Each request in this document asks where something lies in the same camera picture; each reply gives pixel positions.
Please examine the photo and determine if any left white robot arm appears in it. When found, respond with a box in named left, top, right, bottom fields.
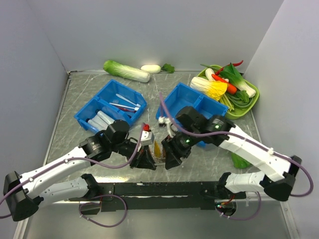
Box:
left=1, top=120, right=156, bottom=222

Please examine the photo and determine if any green napa cabbage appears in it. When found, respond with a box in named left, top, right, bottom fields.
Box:
left=103, top=60, right=151, bottom=83

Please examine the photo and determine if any purple cable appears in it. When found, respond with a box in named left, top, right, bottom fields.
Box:
left=0, top=122, right=147, bottom=220
left=159, top=92, right=314, bottom=197

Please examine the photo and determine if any white toothbrush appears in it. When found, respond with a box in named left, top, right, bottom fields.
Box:
left=116, top=94, right=141, bottom=107

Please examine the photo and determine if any red chili pepper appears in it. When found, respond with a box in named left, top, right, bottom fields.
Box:
left=214, top=60, right=244, bottom=76

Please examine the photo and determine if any small green cabbage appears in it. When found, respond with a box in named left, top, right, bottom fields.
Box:
left=231, top=153, right=251, bottom=169

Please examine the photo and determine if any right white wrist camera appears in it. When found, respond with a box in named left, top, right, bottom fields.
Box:
left=158, top=117, right=178, bottom=138

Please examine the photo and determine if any green beans bundle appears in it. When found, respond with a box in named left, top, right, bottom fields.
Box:
left=219, top=94, right=252, bottom=112

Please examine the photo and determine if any orange carrot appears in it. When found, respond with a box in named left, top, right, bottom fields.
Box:
left=211, top=74, right=237, bottom=95

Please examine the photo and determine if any white radish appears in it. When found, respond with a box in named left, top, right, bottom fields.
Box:
left=141, top=65, right=161, bottom=74

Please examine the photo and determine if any bok choy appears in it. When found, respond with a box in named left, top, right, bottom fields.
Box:
left=219, top=63, right=256, bottom=98

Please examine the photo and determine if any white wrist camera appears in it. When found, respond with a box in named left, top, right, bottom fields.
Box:
left=141, top=124, right=155, bottom=146
left=158, top=117, right=178, bottom=138

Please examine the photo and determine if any red blue toothbrush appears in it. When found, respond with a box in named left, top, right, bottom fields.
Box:
left=109, top=103, right=140, bottom=113

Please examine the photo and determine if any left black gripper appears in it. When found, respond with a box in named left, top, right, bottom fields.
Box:
left=111, top=139, right=157, bottom=170

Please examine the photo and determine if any blue storage bin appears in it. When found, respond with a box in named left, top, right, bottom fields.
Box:
left=156, top=83, right=228, bottom=136
left=74, top=80, right=147, bottom=133

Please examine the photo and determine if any right blue storage bin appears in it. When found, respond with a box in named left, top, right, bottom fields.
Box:
left=156, top=83, right=228, bottom=136

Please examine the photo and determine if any left blue storage bin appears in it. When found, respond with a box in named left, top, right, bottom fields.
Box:
left=74, top=80, right=147, bottom=133

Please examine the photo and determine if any white toothpaste tube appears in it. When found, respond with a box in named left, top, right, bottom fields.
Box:
left=86, top=110, right=115, bottom=131

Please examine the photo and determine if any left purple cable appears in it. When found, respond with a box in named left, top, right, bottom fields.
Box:
left=0, top=122, right=147, bottom=220

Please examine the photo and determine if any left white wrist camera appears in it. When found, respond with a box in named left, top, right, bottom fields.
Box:
left=141, top=124, right=155, bottom=146

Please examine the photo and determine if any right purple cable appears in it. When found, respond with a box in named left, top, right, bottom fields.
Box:
left=159, top=92, right=314, bottom=197

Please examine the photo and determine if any yellow white cabbage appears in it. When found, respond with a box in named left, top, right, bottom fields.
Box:
left=189, top=77, right=227, bottom=101

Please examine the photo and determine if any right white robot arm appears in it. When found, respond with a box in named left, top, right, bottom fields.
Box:
left=161, top=106, right=302, bottom=202

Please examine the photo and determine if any green vegetable tray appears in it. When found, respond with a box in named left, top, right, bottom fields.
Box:
left=197, top=62, right=260, bottom=120

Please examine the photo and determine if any yellow capped tube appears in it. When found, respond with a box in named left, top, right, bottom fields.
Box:
left=154, top=140, right=162, bottom=158

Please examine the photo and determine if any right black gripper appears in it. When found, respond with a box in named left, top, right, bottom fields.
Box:
left=161, top=126, right=202, bottom=169

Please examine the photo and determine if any black base frame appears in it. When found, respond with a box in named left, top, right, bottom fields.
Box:
left=67, top=181, right=247, bottom=216

